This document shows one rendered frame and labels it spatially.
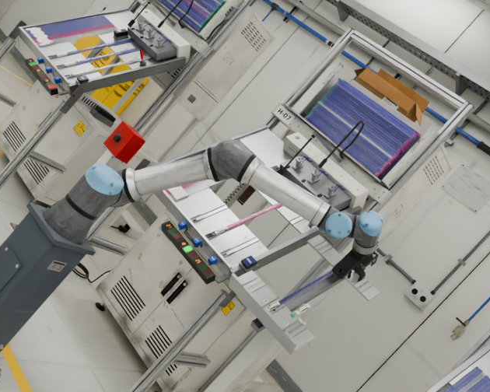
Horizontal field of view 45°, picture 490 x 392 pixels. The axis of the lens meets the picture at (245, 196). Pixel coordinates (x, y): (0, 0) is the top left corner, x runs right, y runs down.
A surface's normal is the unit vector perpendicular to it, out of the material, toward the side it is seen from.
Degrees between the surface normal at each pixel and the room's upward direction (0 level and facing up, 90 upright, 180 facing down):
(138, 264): 90
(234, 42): 90
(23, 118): 90
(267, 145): 48
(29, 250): 90
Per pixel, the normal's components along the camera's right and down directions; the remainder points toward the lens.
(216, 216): 0.11, -0.73
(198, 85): 0.59, 0.59
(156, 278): -0.45, -0.31
